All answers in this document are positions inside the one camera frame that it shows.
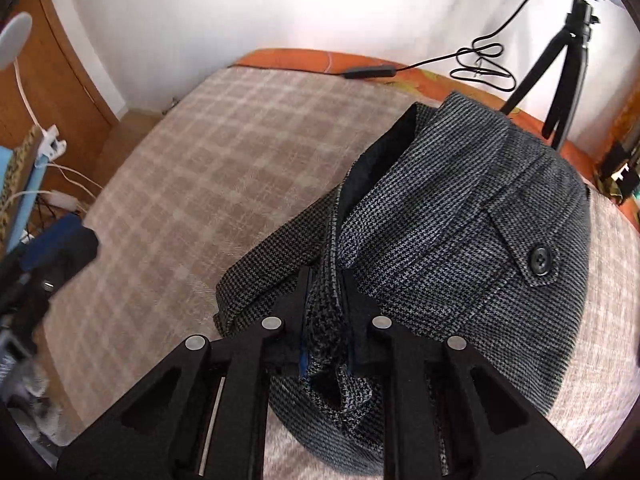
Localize beige plaid blanket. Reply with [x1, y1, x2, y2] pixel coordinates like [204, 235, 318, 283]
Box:
[37, 66, 640, 480]

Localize black tripod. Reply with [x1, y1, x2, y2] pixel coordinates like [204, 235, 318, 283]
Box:
[500, 0, 601, 151]

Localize light blue board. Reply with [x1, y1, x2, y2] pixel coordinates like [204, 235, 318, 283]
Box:
[0, 146, 51, 256]

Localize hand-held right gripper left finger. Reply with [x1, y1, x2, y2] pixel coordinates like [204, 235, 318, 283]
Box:
[56, 266, 314, 480]

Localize white round desk lamp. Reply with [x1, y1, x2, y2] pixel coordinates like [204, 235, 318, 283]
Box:
[0, 12, 43, 131]

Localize wooden wardrobe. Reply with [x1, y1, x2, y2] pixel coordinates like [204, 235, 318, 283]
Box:
[0, 0, 121, 171]

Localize white clamp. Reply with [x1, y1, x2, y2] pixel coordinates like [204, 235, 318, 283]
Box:
[36, 127, 67, 163]

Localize leopard print cloth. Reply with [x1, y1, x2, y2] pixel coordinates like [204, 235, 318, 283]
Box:
[0, 126, 43, 221]

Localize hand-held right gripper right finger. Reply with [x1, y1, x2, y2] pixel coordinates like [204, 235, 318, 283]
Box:
[341, 270, 587, 480]

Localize grey houndstooth pants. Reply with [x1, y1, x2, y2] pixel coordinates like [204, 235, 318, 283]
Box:
[212, 91, 592, 478]

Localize black cable with switch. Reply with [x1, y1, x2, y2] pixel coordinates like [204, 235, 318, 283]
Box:
[341, 0, 561, 94]

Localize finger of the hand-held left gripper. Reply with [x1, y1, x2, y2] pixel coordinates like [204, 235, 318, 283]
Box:
[22, 214, 101, 288]

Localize white power strip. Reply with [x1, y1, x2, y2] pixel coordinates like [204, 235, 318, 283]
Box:
[47, 190, 81, 211]

